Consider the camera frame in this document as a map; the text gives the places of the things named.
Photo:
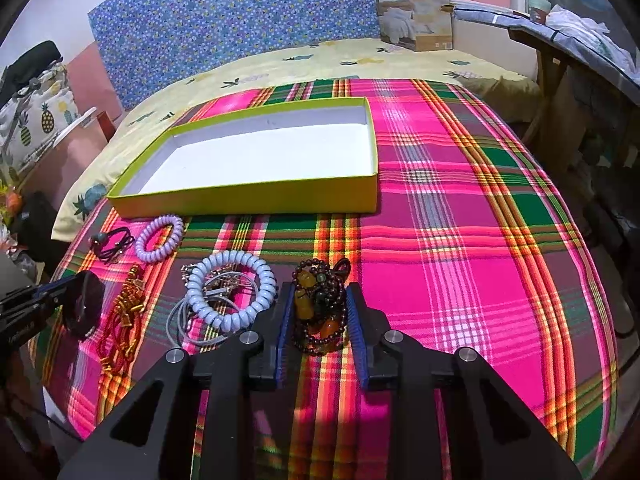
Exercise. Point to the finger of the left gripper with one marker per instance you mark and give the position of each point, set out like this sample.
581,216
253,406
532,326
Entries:
80,297

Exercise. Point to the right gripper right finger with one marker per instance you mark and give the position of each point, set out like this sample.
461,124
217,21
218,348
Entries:
366,326

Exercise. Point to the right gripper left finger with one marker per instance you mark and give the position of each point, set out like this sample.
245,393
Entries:
269,363

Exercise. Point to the red gold tassel ornament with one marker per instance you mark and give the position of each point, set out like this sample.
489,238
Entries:
123,326

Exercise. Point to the yellow pineapple bed sheet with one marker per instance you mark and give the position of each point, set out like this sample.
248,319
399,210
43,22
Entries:
513,96

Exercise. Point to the pink plaid cloth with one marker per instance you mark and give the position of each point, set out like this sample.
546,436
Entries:
472,245

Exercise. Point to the yellow-green shallow box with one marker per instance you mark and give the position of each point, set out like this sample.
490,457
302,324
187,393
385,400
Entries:
298,157

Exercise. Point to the pineapple print pillow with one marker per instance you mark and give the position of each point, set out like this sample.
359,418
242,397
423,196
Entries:
32,119

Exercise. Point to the dark wooden side table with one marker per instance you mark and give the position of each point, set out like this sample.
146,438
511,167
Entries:
582,91

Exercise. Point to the blue floral headboard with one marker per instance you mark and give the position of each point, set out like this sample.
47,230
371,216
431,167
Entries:
147,44

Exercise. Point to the bedding product cardboard box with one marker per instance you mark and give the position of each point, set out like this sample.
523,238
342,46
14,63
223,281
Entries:
417,25

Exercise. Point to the teal cup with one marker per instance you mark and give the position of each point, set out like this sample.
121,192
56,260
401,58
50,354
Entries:
538,10

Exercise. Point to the white crumpled cloth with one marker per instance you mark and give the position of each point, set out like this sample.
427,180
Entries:
593,35

